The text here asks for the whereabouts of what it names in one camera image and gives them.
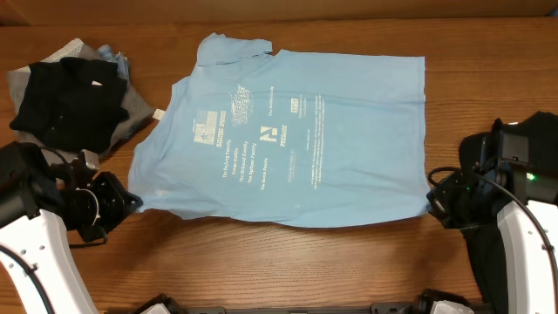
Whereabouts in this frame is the light blue printed t-shirt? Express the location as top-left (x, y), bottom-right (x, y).
top-left (128, 34), bottom-right (428, 228)

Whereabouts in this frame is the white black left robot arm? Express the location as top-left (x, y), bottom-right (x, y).
top-left (1, 142), bottom-right (142, 313)

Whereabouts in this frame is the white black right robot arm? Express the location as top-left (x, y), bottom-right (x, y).
top-left (427, 167), bottom-right (557, 313)

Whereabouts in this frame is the black garment pile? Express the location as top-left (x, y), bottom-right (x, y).
top-left (453, 112), bottom-right (557, 313)

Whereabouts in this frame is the grey folded garment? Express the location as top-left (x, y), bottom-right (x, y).
top-left (6, 43), bottom-right (155, 160)

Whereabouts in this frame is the black folded polo shirt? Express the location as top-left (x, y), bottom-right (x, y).
top-left (10, 57), bottom-right (129, 154)

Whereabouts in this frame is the blue folded garment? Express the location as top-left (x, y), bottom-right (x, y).
top-left (98, 44), bottom-right (130, 81)

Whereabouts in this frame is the white mesh folded garment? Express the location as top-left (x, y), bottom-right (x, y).
top-left (43, 38), bottom-right (84, 63)

